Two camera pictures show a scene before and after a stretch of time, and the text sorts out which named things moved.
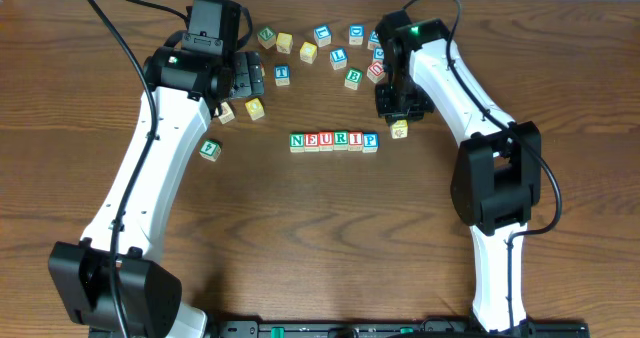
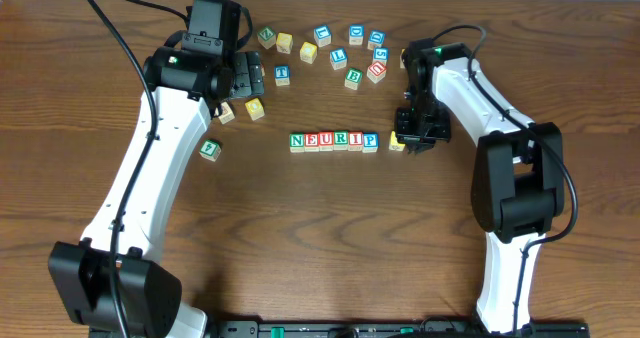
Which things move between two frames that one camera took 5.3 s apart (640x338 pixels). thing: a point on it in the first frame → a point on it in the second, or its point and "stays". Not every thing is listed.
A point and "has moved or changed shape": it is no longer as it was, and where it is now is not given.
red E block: [311, 142] stays
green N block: [296, 142] stays
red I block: [355, 141] stays
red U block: [326, 140] stays
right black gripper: [403, 106] → [422, 138]
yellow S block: [399, 129] has moved or changed shape
